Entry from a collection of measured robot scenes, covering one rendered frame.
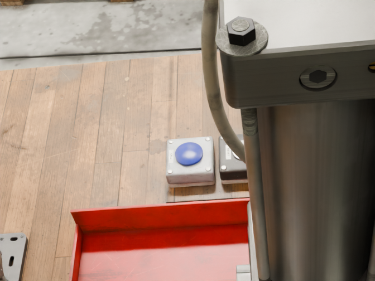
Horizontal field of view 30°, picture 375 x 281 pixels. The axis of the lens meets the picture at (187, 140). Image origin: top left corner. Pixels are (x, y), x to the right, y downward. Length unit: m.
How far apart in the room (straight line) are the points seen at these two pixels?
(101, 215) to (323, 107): 0.65
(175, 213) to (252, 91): 0.64
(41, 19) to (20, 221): 1.82
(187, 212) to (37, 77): 0.42
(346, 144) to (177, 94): 0.79
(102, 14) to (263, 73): 2.45
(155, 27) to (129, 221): 1.73
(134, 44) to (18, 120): 1.45
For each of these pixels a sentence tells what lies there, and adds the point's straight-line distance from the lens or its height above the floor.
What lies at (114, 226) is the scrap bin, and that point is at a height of 0.92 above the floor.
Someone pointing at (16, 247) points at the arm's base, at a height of 0.91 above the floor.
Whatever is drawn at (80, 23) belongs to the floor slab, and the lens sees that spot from 2.72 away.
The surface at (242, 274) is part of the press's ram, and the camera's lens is 0.60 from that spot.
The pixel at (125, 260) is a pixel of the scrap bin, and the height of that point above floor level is 0.90.
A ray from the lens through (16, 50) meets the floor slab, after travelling 2.70.
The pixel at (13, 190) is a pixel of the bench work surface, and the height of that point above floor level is 0.90.
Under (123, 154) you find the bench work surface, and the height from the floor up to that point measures 0.90.
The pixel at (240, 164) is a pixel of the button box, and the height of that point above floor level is 0.93.
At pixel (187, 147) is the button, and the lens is 1.00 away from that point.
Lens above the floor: 1.71
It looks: 50 degrees down
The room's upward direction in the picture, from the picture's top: 12 degrees counter-clockwise
